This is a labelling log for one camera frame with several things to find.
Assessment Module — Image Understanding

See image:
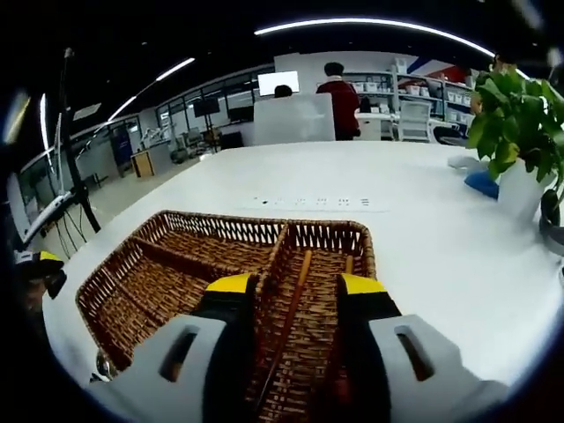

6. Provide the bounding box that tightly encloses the white storage shelf with bins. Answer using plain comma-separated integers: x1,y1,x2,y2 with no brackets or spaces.
347,65,477,124

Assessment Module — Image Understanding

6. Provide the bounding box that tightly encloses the black monitor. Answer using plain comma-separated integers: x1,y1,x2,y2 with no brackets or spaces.
193,97,220,118
227,105,255,124

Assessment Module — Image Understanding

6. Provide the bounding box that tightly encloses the dark grey device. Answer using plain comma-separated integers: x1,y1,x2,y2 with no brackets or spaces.
539,189,564,256

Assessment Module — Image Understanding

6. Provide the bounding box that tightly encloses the silver metal spoon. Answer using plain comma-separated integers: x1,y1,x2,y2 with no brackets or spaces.
94,349,118,382

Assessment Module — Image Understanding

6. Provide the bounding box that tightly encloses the table power socket strip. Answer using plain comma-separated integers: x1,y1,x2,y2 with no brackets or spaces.
237,196,390,214

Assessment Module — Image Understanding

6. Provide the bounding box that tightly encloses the wooden cabinet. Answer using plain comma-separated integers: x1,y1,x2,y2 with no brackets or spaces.
130,152,156,179

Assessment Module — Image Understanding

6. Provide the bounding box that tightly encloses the bright white monitor screen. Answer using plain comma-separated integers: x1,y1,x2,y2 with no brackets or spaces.
257,70,301,97

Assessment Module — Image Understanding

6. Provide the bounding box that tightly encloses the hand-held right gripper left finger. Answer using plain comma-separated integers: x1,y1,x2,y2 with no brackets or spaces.
89,272,261,423

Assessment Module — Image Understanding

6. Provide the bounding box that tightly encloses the blue standing banner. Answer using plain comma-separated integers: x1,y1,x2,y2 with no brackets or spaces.
109,127,132,167

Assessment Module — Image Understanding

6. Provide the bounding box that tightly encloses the brown wicker utensil storage basket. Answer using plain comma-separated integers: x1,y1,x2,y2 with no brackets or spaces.
75,210,378,423

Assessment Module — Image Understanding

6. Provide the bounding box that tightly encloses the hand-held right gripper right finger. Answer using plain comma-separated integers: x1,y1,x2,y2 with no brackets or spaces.
337,272,508,423

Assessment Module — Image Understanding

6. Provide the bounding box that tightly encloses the white partition panel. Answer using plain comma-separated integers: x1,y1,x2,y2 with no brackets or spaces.
253,93,336,146

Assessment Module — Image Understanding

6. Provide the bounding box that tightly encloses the white ceiling light strip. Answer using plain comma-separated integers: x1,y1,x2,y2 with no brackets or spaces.
254,18,497,58
156,56,196,83
39,93,49,153
108,95,137,122

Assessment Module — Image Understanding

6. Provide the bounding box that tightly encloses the green plant in white pot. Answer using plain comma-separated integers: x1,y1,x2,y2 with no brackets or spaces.
466,63,564,222

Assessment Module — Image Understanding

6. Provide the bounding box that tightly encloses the black laptop stand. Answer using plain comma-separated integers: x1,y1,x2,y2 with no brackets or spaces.
59,47,102,234

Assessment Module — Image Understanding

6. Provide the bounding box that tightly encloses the white small object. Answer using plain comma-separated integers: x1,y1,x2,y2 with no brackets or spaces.
447,153,486,171

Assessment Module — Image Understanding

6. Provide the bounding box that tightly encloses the white office chair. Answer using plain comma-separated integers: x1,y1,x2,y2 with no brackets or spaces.
398,100,431,142

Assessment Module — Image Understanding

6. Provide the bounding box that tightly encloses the blue cloth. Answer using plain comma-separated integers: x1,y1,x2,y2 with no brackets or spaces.
464,170,501,201

